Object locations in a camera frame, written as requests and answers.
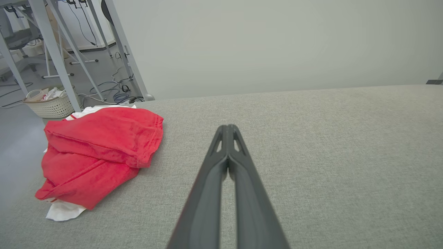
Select white woven laundry basket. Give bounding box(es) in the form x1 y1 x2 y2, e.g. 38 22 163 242
23 86 84 119

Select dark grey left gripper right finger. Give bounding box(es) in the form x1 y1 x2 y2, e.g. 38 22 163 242
228 124 290 249

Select blue cable bundle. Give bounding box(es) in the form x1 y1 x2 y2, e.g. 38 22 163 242
89 81 131 104

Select dark office chair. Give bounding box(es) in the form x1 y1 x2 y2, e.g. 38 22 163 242
0 6 43 74

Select black hanging cable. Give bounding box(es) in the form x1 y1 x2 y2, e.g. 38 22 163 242
66 0 98 46

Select red shirt with white trim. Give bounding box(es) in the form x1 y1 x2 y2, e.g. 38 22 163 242
35 105 164 222

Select grey fabric sofa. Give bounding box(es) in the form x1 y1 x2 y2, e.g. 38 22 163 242
0 85 443 249

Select white tube stand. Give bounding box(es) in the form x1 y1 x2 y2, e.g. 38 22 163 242
42 35 99 79

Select white clothes in basket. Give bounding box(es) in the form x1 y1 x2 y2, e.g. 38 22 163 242
26 87 68 102

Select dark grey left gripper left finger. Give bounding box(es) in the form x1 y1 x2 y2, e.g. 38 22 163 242
166 125 229 249

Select grey metal frame leg with foot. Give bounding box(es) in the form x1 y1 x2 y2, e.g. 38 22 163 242
103 0 155 102

